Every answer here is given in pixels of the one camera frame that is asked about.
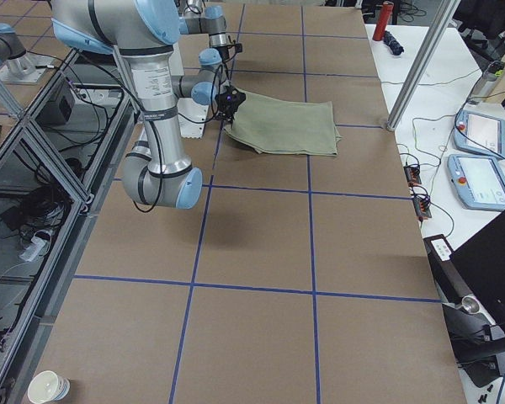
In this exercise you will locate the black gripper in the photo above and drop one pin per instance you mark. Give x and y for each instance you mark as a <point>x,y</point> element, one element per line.
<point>223,53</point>
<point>228,113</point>

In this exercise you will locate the sage green long-sleeve shirt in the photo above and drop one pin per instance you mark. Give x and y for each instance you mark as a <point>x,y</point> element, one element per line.
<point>274,126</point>

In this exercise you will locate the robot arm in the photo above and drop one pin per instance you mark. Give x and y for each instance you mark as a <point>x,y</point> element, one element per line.
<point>196,18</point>
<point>157,171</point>

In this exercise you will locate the red water bottle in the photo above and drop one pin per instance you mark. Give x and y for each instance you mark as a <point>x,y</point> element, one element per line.
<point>380,27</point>

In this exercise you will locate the folded dark blue umbrella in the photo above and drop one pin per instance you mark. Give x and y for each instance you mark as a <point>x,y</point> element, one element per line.
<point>392,44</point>

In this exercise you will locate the orange connector block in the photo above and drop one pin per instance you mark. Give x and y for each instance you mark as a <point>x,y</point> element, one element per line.
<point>421,204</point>
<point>412,174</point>

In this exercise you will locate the upper teach pendant tablet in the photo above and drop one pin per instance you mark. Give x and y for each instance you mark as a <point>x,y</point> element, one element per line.
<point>480,134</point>

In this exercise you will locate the teach pendant tablet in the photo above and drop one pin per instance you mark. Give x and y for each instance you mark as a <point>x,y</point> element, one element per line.
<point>478,181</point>
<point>480,134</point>

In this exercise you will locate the lower teach pendant tablet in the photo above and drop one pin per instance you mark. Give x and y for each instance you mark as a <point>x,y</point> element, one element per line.
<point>478,181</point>

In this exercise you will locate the black laptop computer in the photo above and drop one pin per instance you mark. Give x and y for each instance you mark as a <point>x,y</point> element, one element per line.
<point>476,268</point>

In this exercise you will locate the white paper cup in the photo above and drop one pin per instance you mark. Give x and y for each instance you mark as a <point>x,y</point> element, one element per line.
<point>48,386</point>

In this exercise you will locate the aluminium frame post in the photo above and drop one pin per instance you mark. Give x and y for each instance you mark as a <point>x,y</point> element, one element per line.
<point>424,55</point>

